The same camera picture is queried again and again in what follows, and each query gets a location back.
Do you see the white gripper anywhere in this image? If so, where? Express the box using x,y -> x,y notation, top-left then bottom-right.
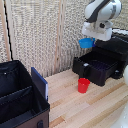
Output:
81,21 -> 113,45

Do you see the blue plastic bowl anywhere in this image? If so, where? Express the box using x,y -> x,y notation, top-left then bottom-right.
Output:
77,37 -> 96,49

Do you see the black air fryer housing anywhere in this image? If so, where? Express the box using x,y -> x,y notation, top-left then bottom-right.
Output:
91,28 -> 128,80

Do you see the red plastic cup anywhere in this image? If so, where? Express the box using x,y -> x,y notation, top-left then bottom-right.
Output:
77,77 -> 91,94

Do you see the woven rattan folding screen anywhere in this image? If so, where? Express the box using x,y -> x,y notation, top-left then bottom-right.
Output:
0,0 -> 128,78

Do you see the blue flat board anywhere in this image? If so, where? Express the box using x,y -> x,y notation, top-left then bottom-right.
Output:
30,66 -> 50,102

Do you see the black fabric storage box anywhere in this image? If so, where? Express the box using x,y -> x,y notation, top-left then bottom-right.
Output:
0,59 -> 51,128

